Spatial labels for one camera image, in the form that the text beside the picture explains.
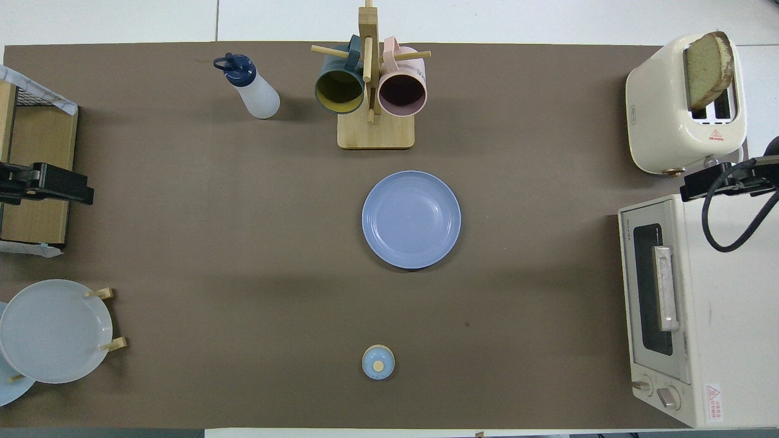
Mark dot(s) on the squeeze bottle with navy cap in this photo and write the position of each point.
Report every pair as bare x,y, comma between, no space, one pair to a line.
258,94

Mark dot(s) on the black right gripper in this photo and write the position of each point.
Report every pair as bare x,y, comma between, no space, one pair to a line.
754,167

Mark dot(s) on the wooden plate rack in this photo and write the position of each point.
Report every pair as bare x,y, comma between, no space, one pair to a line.
106,294

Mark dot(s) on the white toaster oven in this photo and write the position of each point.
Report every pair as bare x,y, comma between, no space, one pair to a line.
730,304

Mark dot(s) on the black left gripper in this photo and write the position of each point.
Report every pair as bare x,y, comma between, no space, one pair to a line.
18,182

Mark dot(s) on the blue round plate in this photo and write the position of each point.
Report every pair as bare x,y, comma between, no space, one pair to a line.
411,220

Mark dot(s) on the brown table mat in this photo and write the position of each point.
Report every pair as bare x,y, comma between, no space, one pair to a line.
243,243

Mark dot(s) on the grey plate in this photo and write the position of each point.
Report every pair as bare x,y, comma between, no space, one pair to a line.
55,331

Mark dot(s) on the checked white cloth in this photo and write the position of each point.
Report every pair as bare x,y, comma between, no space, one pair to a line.
36,91

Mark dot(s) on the wooden mug tree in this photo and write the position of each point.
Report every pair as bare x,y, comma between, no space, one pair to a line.
375,134

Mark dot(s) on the cream two-slot toaster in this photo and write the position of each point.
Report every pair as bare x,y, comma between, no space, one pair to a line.
657,121

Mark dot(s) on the pink mug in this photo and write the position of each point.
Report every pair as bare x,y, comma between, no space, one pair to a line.
401,91

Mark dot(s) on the white crumpled sheet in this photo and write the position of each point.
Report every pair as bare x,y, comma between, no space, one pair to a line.
30,248

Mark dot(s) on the dark teal mug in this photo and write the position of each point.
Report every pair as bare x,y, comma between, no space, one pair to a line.
339,91

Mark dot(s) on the slice of toast bread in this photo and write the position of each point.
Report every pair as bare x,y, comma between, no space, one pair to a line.
706,70

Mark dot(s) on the light blue plate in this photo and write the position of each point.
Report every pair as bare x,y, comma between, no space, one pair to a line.
9,392

